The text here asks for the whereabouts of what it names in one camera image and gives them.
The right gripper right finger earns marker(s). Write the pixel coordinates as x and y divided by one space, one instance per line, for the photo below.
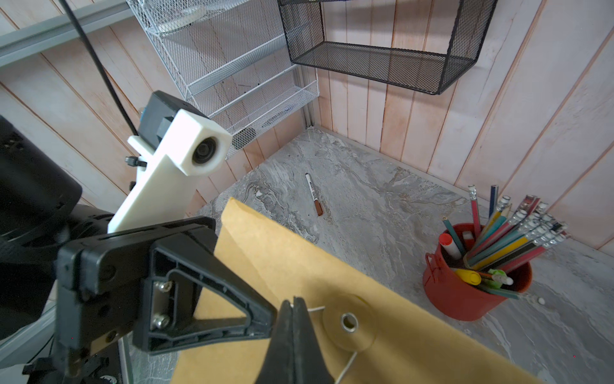
309 364

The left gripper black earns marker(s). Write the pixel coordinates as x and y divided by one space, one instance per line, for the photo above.
190 298

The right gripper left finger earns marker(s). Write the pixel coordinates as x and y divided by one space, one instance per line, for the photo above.
278 365

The brown file bag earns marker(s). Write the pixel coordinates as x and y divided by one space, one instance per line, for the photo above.
366 332

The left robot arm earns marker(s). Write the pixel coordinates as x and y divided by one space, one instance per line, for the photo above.
41 212

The marker pen on table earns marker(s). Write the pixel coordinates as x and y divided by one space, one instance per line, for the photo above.
316 202

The red pen holder cup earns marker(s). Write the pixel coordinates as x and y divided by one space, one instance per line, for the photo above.
450 295

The black mesh basket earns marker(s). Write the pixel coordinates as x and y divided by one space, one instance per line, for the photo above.
421 71

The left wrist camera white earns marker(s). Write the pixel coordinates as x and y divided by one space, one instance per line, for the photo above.
178 146

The white wire shelf rack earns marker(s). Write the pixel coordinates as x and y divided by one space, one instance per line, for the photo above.
228 59

